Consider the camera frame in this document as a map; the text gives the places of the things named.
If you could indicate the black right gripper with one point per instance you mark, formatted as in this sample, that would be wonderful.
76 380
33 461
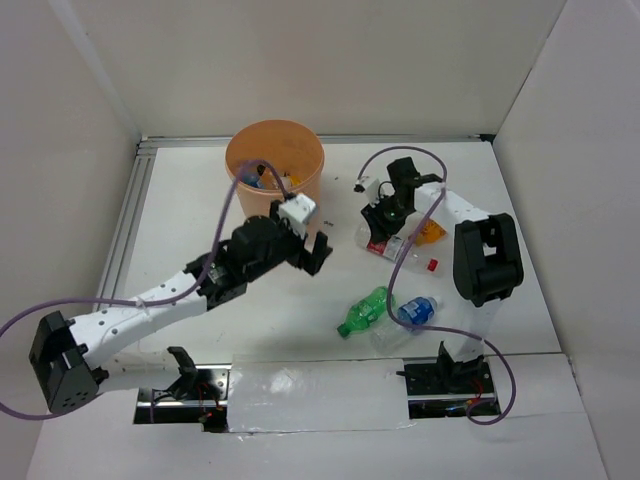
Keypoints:
379 226

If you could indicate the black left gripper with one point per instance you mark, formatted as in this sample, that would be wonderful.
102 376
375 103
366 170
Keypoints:
310 262

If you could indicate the red label clear water bottle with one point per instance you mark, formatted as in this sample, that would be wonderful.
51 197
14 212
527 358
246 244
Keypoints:
418 259

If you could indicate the green plastic bottle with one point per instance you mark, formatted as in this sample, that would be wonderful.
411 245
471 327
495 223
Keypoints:
364 313

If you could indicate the yellow cap clear bottle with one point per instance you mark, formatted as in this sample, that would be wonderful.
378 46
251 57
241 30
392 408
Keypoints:
286 180

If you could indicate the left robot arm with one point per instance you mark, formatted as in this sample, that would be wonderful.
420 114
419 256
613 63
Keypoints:
76 360

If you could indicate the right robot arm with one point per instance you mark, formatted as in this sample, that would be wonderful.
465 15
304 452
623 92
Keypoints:
486 259

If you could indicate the orange plastic bin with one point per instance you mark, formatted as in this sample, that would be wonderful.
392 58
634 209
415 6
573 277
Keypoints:
289 147

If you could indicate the orange juice bottle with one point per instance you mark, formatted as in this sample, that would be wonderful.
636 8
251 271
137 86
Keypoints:
431 233

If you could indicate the blue label bottle white cap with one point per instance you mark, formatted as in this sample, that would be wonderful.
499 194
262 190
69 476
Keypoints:
388 336

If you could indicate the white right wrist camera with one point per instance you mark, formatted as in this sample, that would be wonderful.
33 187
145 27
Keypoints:
370 187

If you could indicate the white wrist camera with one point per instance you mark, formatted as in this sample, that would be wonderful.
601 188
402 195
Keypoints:
370 187
298 212

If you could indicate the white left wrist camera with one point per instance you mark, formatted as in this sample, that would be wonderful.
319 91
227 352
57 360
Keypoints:
298 212

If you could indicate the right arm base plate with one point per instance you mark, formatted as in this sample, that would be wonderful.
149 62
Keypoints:
429 396

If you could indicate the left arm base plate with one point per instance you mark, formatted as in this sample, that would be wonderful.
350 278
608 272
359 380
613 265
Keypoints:
204 406

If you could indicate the aluminium frame rail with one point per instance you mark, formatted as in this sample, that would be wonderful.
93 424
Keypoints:
175 200

